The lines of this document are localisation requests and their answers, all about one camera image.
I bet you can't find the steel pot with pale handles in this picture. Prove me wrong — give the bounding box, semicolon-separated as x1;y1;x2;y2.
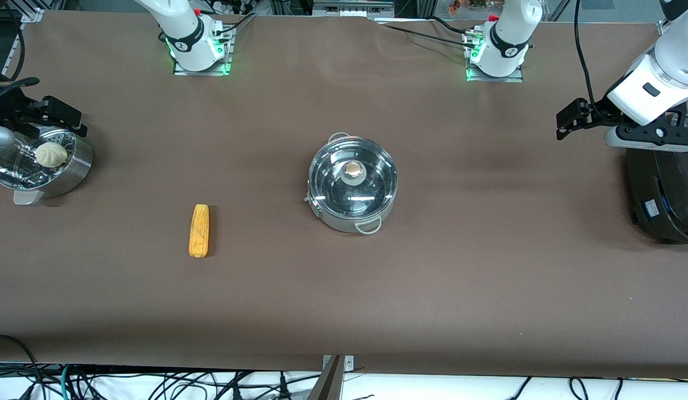
307;132;398;235

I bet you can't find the yellow corn cob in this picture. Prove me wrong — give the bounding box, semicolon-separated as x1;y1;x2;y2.
188;204;210;258

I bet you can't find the black looped floor cable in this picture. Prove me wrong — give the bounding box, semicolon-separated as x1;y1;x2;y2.
0;333;48;400

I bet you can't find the steel steamer pot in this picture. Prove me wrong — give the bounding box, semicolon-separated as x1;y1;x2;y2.
0;128;93;206

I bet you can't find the brown table cover sheet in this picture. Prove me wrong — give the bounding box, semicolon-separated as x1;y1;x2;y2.
0;10;688;379

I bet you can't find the aluminium frame profile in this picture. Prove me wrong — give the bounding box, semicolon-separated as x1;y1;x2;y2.
4;7;45;78

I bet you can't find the grey metal box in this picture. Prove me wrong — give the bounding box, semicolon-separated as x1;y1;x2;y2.
312;0;395;18

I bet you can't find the dark angled support beam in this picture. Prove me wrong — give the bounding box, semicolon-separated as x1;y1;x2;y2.
307;356;345;400

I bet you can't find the black arm base cable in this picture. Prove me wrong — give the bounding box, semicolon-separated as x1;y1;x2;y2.
217;14;259;36

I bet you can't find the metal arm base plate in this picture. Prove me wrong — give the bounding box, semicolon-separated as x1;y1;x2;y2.
466;66;524;83
173;54;232;76

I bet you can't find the pale steamed bun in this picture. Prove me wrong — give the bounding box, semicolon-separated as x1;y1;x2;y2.
35;142;68;168

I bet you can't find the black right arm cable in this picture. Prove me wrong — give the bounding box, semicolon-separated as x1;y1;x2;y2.
4;4;26;79

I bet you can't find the metal table edge bracket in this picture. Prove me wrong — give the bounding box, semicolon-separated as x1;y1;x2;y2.
322;354;355;372

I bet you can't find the short black curved cable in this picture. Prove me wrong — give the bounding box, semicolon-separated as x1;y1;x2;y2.
426;16;471;36

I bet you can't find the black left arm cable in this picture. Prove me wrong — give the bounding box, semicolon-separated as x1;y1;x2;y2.
574;0;612;107

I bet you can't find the black rice cooker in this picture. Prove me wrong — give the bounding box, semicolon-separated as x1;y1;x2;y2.
625;108;688;246

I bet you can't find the glass lid with round knob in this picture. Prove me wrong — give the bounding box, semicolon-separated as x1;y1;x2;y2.
309;139;397;218

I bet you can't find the long black table cable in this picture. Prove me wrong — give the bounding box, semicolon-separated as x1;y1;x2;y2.
377;23;479;51

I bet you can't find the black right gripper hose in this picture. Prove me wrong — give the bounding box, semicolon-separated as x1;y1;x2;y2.
0;77;41;104

